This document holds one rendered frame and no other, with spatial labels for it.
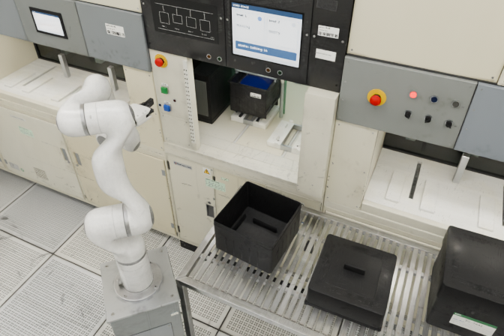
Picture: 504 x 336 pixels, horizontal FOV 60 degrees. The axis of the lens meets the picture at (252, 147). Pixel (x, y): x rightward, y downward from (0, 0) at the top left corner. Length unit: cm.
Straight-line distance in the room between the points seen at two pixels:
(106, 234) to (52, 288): 143
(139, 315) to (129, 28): 119
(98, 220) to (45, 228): 176
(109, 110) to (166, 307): 84
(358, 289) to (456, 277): 34
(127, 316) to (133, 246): 29
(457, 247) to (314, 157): 63
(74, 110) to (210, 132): 109
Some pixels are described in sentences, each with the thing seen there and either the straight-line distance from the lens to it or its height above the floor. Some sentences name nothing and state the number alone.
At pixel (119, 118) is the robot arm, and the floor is 152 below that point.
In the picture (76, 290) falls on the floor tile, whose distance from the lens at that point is 291.
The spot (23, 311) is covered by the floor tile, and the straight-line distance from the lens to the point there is 295.
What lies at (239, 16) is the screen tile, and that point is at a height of 163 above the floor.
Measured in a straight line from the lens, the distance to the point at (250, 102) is 231.
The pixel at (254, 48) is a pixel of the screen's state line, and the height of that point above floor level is 151.
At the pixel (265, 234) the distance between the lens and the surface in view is 197.
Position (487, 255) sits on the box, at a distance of 180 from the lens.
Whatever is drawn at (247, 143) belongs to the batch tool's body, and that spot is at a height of 87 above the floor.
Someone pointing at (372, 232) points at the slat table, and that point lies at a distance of 206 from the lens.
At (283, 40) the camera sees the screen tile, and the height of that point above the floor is 157.
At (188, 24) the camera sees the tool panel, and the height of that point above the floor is 156.
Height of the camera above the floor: 229
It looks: 39 degrees down
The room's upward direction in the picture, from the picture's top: straight up
